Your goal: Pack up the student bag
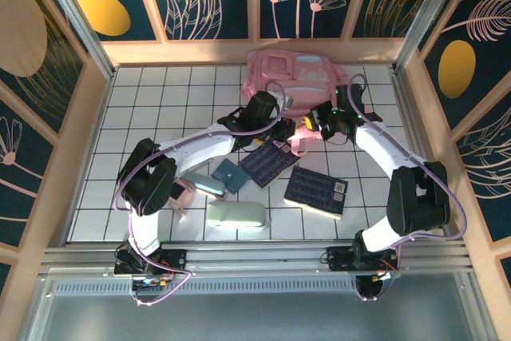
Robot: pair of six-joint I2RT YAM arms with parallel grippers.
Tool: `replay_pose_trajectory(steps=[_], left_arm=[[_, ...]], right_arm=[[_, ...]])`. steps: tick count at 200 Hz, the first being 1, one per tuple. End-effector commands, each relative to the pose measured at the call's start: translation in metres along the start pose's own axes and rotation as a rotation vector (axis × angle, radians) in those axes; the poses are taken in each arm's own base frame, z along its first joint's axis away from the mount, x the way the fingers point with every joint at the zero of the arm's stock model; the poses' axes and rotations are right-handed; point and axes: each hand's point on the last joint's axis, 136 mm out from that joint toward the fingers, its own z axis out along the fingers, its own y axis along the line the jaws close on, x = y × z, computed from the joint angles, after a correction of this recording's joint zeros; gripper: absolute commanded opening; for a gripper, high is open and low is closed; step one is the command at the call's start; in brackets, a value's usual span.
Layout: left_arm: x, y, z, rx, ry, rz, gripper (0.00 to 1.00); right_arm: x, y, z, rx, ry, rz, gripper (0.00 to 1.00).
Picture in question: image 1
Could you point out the yellow cartoon cover book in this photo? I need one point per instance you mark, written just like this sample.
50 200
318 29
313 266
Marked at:
258 141

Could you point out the pink student backpack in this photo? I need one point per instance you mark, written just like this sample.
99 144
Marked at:
303 77

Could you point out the dark blue patterned book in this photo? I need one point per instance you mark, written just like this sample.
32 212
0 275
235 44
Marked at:
265 167
315 191

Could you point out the teal snap wallet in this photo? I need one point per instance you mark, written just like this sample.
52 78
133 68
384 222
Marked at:
229 175

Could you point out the light blue pencil case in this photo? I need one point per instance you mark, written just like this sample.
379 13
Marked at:
205 186

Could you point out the mint green pencil case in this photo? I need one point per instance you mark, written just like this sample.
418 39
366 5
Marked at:
235 215

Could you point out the small pink box device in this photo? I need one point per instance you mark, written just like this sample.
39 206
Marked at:
184 195

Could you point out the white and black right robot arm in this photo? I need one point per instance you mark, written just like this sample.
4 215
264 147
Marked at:
379 149

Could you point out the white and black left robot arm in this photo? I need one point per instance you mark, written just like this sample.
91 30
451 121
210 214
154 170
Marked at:
199 151

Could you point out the perforated metal strip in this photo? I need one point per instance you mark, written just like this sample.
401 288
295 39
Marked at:
239 287

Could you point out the grey metal panel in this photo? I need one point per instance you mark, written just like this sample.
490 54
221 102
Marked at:
239 317

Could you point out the aluminium side rail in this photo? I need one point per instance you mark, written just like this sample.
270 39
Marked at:
411 137

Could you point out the aluminium corner post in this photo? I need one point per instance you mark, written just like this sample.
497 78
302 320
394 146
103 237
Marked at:
427 13
80 25

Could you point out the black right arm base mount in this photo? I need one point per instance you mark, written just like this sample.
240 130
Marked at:
343 261

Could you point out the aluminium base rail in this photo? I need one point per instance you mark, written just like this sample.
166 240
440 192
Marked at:
259 261

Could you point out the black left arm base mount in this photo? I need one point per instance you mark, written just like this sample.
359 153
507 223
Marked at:
127 263

